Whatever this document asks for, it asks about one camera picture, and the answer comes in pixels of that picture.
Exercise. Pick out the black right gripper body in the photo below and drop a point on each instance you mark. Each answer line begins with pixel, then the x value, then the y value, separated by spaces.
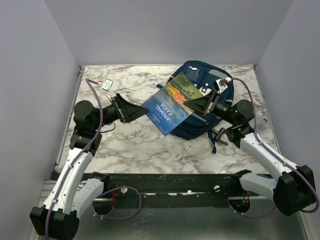
pixel 223 110

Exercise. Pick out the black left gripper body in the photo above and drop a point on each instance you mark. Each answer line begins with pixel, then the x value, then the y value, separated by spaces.
pixel 109 115

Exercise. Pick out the navy blue student backpack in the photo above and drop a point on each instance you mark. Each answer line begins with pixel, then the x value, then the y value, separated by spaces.
pixel 202 75

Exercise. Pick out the Animal Farm blue book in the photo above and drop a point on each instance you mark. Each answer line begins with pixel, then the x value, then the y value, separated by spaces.
pixel 166 107

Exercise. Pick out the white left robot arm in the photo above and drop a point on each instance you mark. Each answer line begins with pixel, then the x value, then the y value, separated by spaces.
pixel 59 216

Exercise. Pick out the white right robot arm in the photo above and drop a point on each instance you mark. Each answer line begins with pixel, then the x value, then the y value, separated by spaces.
pixel 291 187

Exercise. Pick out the clear plastic organizer box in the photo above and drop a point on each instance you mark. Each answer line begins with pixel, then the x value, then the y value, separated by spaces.
pixel 260 124

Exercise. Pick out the steel clamp handle tool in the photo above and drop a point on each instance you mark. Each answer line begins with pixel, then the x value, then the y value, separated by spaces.
pixel 217 135

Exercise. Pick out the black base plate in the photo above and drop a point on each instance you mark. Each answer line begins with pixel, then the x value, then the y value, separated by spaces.
pixel 167 190

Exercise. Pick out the aluminium rail frame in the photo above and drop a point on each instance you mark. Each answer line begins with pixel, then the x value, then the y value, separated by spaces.
pixel 188 105

